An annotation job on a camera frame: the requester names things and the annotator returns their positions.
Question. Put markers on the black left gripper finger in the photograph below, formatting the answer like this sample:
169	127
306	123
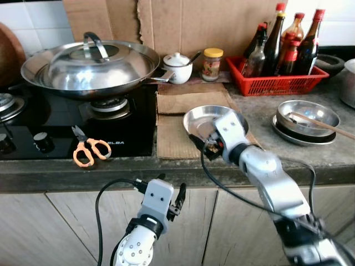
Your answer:
181	195
161	177

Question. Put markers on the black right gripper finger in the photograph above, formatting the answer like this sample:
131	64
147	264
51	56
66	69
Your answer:
211	128

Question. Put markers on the shallow steel dish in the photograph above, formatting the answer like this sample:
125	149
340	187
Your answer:
199	119

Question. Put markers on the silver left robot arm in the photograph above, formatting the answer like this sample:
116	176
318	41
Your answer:
133	249

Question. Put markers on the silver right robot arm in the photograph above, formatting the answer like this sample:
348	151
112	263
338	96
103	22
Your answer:
272	183

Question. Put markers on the brown cardboard mat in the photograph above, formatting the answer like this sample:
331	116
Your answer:
172	144
183	100

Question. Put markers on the grey wood cabinet door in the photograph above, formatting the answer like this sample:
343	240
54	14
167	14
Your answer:
197	238
233	244
33	233

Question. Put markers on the glass jar yellow lid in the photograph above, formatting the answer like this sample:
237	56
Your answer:
212	66

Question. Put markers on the white ceramic jar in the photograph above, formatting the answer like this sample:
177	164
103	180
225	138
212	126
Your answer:
177	72

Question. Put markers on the dark jar spoon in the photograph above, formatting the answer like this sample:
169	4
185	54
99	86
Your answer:
195	56

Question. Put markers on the steel plate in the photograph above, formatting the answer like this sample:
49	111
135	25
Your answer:
288	139

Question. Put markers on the clear glass bottle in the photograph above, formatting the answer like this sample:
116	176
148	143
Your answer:
255	64

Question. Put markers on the red plastic bottle basket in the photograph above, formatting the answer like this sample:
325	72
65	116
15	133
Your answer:
277	84

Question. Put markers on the steel gas burner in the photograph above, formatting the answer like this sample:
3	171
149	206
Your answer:
108	107
8	105

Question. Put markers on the steel wok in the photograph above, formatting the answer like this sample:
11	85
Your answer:
141	66

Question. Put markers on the small red-labelled bottle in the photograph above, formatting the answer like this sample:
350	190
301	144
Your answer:
289	61

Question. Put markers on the large brown cardboard sheet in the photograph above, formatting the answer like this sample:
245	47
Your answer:
211	25

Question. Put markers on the steel bowl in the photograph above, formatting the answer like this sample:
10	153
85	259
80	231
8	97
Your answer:
316	110

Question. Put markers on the wooden chopstick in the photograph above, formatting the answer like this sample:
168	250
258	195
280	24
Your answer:
324	123
327	127

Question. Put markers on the black glass gas stove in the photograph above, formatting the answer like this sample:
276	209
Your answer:
55	124

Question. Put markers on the black stove knob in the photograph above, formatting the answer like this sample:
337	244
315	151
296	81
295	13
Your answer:
43	141
5	144

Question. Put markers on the dark red-capped sauce bottle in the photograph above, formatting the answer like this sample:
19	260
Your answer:
309	50

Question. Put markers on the amber sauce bottle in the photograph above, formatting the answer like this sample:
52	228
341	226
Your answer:
292	30

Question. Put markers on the dark stone mortar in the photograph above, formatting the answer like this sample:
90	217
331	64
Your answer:
331	62

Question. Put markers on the steel wok lid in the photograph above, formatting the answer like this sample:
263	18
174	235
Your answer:
72	69

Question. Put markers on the aluminium cooking pot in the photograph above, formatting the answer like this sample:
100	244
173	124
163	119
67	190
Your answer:
349	83

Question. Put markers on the small brown cardboard sheet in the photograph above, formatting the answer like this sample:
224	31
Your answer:
100	16

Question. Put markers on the round brown wooden board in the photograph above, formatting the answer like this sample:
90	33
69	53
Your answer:
10	61

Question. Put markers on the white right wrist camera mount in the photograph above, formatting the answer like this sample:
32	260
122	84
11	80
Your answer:
230	130

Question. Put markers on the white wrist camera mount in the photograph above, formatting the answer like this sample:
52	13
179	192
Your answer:
158	197
230	130

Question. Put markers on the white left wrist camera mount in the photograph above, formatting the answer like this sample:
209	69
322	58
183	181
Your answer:
158	197

